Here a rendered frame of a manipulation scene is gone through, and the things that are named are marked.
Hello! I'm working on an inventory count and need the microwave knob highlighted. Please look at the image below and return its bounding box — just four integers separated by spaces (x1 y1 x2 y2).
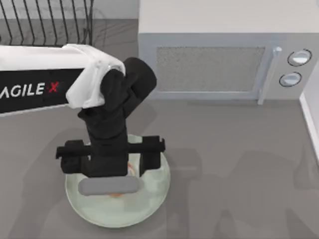
279 72 303 88
287 49 313 67

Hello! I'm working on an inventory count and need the pale microwave oven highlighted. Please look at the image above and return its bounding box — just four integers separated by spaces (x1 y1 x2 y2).
138 0 319 106

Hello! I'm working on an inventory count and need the pale green plate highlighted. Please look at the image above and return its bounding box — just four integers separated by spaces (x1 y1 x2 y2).
64 134 171 229

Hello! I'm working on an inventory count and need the black wire rack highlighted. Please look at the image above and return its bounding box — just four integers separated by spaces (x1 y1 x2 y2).
0 0 95 48

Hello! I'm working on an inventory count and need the microwave oven door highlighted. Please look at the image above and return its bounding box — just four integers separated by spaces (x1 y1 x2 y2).
138 33 274 101

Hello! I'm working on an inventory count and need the microwave door handle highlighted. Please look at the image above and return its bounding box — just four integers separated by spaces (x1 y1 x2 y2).
257 46 283 106

